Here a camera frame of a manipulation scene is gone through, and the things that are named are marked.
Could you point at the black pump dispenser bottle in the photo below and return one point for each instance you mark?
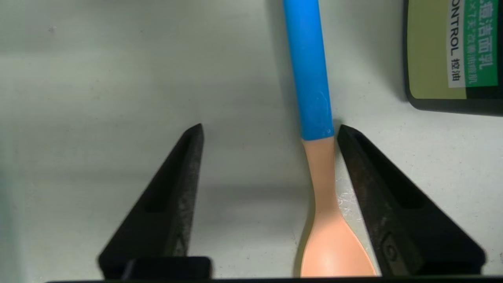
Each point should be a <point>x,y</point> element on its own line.
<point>428,59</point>

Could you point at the light green plastic tray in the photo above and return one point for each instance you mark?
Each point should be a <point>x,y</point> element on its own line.
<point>98,78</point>

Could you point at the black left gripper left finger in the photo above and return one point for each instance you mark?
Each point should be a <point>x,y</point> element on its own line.
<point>165,220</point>

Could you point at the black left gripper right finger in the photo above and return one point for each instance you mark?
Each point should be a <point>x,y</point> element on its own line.
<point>401,232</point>

